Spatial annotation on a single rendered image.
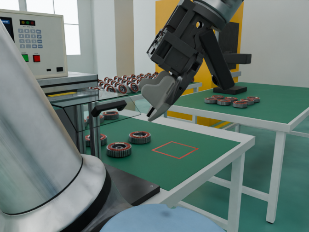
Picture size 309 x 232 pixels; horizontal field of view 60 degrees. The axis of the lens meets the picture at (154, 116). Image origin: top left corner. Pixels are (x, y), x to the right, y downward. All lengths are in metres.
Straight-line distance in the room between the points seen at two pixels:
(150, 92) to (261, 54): 5.38
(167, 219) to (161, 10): 4.53
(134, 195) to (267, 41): 5.15
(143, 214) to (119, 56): 4.54
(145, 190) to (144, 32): 6.66
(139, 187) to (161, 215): 0.67
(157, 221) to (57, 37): 0.83
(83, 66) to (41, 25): 7.85
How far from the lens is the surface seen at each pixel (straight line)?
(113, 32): 4.72
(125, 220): 0.23
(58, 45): 0.99
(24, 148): 0.23
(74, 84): 0.99
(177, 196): 0.95
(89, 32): 8.96
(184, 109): 2.16
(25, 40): 0.94
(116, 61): 4.70
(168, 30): 0.47
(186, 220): 0.24
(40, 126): 0.24
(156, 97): 0.47
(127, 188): 0.90
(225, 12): 0.47
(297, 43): 5.64
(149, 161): 1.14
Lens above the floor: 1.22
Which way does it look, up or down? 14 degrees down
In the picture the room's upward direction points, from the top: straight up
